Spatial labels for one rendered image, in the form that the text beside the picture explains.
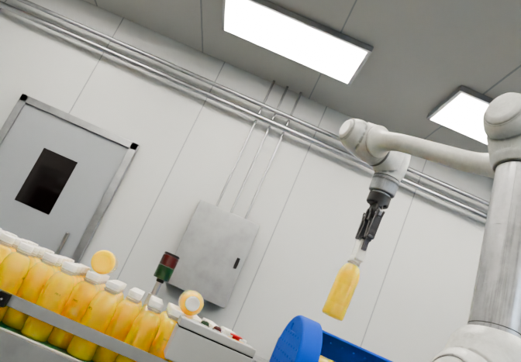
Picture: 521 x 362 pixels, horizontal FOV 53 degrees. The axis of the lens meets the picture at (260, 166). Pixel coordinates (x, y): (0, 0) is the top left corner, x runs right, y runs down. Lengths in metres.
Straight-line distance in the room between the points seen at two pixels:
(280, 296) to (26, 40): 3.58
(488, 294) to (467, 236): 4.50
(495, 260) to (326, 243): 4.05
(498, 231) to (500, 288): 0.12
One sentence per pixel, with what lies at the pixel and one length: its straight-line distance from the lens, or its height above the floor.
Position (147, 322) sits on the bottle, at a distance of 1.47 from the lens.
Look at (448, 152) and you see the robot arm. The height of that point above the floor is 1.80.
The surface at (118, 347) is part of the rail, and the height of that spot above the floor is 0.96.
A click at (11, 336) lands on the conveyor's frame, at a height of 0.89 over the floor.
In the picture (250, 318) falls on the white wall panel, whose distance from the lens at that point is 5.02.
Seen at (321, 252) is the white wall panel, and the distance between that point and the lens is 5.14.
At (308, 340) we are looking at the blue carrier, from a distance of 1.62.
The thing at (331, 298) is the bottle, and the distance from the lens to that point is 1.69.
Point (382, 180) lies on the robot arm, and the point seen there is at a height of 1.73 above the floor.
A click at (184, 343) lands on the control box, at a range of 1.34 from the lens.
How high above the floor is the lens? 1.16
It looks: 15 degrees up
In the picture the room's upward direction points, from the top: 24 degrees clockwise
